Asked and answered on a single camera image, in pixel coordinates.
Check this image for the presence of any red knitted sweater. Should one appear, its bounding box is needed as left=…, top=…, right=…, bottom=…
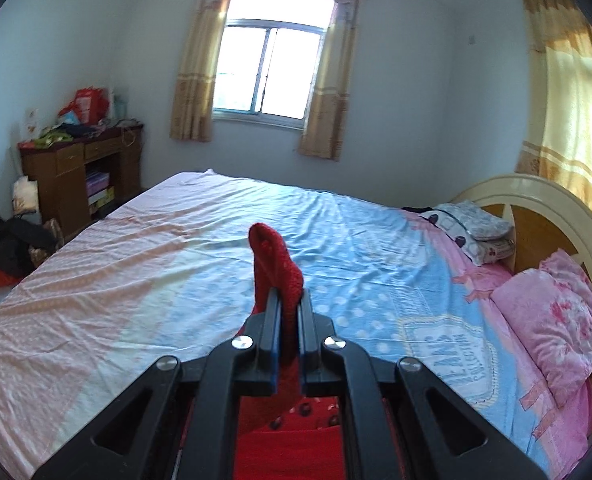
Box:
left=172, top=221, right=408, bottom=480

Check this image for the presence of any blue pink bed sheet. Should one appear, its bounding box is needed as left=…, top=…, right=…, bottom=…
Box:
left=0, top=171, right=592, bottom=479

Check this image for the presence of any pink floral pillow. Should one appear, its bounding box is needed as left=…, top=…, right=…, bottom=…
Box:
left=491, top=249, right=592, bottom=408

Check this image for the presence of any grey white patterned pillow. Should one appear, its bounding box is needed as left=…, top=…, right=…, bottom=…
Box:
left=420, top=200, right=515, bottom=266

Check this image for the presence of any black bag on floor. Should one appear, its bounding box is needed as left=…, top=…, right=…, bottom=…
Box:
left=0, top=217, right=58, bottom=278

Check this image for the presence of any cream wooden headboard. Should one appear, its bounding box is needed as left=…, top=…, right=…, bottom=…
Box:
left=453, top=174, right=592, bottom=281

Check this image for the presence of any brown wooden desk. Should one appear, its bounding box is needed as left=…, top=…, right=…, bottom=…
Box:
left=17, top=122, right=144, bottom=240

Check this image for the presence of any white paper bag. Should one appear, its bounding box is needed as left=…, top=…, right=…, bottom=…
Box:
left=12, top=176, right=39, bottom=216

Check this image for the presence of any left beige curtain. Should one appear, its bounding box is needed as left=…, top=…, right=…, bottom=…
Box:
left=170, top=0, right=231, bottom=142

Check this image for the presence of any beige curtain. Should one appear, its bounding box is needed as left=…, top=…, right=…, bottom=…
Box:
left=298, top=0, right=362, bottom=162
left=170, top=0, right=231, bottom=142

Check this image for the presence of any right beige curtain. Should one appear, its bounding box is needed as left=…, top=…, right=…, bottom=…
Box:
left=298, top=0, right=362, bottom=162

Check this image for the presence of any red gift bag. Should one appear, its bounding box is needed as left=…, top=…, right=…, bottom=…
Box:
left=57, top=87, right=110, bottom=126

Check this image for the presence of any yellow side curtain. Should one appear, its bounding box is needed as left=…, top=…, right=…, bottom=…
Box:
left=516, top=0, right=592, bottom=211

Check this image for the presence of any far window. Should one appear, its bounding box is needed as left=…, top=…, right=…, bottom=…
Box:
left=212, top=0, right=334, bottom=128

